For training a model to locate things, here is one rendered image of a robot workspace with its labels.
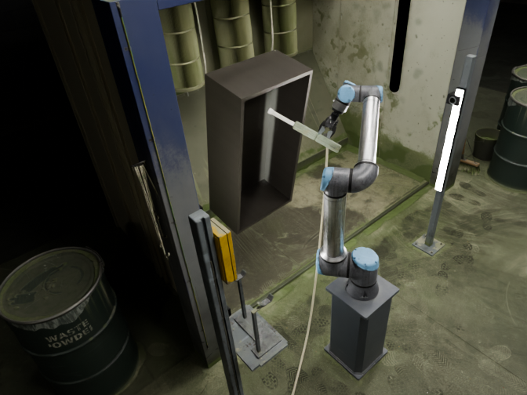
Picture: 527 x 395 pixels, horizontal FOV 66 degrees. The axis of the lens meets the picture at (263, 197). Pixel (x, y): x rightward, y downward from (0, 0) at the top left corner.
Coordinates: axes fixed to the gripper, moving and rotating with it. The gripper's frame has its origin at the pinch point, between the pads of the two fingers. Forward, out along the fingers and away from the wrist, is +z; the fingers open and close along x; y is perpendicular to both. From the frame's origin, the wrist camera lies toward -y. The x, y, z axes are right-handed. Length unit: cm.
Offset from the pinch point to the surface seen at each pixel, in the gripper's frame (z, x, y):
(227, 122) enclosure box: 17, 56, -5
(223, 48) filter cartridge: -5, 122, 117
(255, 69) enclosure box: -17, 58, 13
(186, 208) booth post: 47, 40, -70
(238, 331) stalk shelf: 88, -13, -79
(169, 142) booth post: 15, 55, -83
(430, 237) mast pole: 51, -115, 103
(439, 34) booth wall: -94, -38, 159
